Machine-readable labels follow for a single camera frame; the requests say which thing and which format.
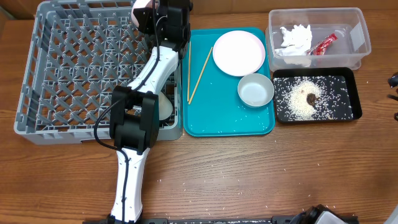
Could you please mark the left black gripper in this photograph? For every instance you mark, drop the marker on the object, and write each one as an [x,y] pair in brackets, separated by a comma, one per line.
[146,25]

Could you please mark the small white round plate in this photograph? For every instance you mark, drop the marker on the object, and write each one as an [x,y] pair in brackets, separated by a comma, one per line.
[140,4]

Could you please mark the white plastic cup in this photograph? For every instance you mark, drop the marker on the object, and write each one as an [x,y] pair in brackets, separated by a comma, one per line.
[165,107]

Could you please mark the large white round plate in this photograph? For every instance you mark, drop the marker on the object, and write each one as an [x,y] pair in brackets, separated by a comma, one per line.
[239,53]

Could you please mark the grey bowl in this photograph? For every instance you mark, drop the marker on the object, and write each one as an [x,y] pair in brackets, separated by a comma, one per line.
[255,90]

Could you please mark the white paper napkin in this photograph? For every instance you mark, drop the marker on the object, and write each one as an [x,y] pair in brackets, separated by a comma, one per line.
[296,44]

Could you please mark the rice and brown food scrap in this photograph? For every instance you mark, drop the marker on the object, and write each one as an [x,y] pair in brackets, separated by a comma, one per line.
[319,98]

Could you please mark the red snack wrapper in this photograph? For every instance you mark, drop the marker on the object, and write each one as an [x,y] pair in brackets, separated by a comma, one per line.
[322,46]

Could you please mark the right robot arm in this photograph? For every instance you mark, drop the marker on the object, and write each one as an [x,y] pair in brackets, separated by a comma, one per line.
[322,215]

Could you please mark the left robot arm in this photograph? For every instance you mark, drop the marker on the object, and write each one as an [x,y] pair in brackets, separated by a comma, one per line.
[135,109]

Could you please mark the grey plastic dishwasher rack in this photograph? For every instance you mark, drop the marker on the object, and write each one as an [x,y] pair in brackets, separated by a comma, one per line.
[80,51]

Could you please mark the clear plastic waste bin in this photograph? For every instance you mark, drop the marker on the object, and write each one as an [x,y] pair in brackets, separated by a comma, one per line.
[347,23]

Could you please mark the wooden chopstick right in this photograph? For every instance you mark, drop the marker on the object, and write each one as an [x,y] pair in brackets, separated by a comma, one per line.
[200,76]

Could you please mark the teal plastic serving tray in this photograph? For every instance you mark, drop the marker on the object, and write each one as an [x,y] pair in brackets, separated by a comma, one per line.
[216,109]

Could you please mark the black rectangular tray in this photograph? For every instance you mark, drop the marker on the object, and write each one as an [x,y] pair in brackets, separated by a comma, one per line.
[312,72]

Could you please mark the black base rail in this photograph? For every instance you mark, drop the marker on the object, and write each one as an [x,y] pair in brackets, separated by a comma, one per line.
[274,220]

